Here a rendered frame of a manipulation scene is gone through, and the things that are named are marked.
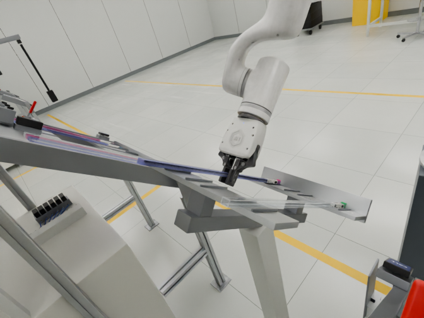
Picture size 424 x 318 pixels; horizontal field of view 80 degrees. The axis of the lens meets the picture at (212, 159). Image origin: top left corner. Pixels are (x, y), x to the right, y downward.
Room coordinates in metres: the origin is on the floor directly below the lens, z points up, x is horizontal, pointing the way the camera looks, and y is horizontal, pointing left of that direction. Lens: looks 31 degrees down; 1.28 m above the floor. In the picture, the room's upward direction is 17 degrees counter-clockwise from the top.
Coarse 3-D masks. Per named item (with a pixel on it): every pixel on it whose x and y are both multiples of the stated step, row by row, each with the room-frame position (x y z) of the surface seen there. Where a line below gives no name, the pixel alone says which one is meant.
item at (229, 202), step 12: (228, 204) 0.25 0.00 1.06; (240, 204) 0.26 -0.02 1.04; (252, 204) 0.27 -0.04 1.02; (264, 204) 0.29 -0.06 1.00; (276, 204) 0.31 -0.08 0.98; (288, 204) 0.32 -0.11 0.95; (300, 204) 0.35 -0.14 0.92; (312, 204) 0.37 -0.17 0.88; (324, 204) 0.40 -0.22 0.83; (336, 204) 0.44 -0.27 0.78
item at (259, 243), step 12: (240, 228) 0.43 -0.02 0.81; (252, 228) 0.42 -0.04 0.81; (264, 228) 0.41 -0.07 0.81; (252, 240) 0.40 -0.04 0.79; (264, 240) 0.40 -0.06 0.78; (252, 252) 0.41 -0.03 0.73; (264, 252) 0.39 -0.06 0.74; (276, 252) 0.42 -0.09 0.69; (252, 264) 0.42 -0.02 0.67; (264, 264) 0.39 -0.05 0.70; (276, 264) 0.41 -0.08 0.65; (252, 276) 0.43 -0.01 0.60; (264, 276) 0.39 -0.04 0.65; (276, 276) 0.41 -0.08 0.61; (264, 288) 0.40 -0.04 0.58; (276, 288) 0.40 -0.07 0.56; (264, 300) 0.41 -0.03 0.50; (276, 300) 0.40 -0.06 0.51; (264, 312) 0.43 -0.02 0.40; (276, 312) 0.39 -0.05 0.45
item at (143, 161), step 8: (144, 160) 0.40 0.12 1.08; (152, 160) 0.41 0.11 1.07; (168, 168) 0.43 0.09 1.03; (176, 168) 0.43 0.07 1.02; (184, 168) 0.44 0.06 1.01; (192, 168) 0.46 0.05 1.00; (200, 168) 0.47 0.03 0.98; (224, 176) 0.50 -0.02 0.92; (240, 176) 0.53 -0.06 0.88; (248, 176) 0.54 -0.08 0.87
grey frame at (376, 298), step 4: (372, 296) 0.28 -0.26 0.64; (376, 296) 0.28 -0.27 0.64; (380, 296) 0.27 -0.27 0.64; (372, 300) 0.27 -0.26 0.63; (376, 300) 0.27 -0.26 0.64; (380, 300) 0.27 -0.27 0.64; (368, 304) 0.27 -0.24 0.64; (372, 304) 0.26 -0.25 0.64; (376, 304) 0.26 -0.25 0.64; (368, 308) 0.26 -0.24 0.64; (372, 308) 0.26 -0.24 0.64; (368, 312) 0.26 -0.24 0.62
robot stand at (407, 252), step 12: (420, 168) 0.55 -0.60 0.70; (420, 180) 0.52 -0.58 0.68; (420, 192) 0.51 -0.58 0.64; (420, 204) 0.51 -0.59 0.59; (408, 216) 0.56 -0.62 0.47; (420, 216) 0.50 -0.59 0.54; (408, 228) 0.52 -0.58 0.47; (420, 228) 0.50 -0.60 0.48; (408, 240) 0.51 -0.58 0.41; (420, 240) 0.49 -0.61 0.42; (408, 252) 0.51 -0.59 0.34; (420, 252) 0.49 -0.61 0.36; (408, 264) 0.50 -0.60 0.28; (420, 264) 0.48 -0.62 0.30; (420, 276) 0.47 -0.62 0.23
